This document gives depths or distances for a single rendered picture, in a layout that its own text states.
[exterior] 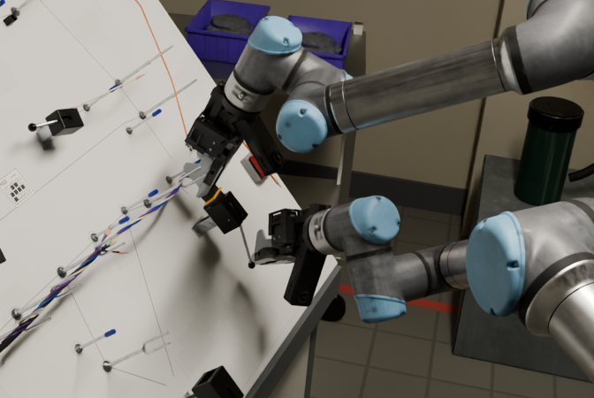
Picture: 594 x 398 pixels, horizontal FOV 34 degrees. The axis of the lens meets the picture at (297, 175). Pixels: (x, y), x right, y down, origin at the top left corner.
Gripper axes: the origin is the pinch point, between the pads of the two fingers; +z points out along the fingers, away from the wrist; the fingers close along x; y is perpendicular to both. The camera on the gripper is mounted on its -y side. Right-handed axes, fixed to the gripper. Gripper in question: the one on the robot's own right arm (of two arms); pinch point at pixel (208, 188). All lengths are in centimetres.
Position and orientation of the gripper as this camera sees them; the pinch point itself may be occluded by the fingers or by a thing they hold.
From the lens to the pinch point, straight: 172.5
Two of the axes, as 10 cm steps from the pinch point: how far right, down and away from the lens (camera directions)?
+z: -4.3, 6.9, 5.8
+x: -3.3, 4.8, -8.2
